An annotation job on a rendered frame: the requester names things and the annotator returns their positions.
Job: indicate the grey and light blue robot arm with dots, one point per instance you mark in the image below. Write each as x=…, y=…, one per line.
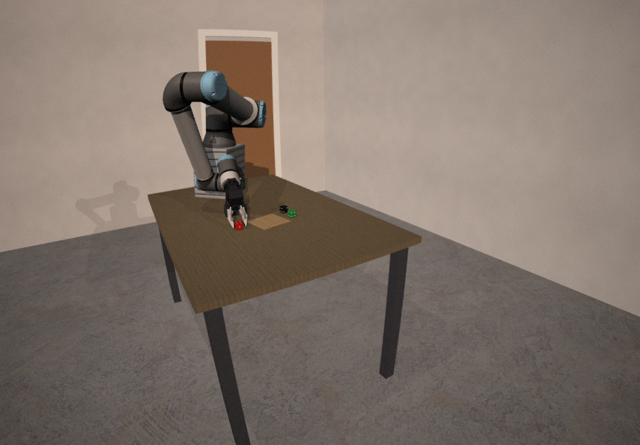
x=210, y=87

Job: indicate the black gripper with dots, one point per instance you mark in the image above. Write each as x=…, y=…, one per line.
x=235, y=201

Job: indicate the tan cork mat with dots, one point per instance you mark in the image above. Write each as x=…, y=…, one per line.
x=268, y=221

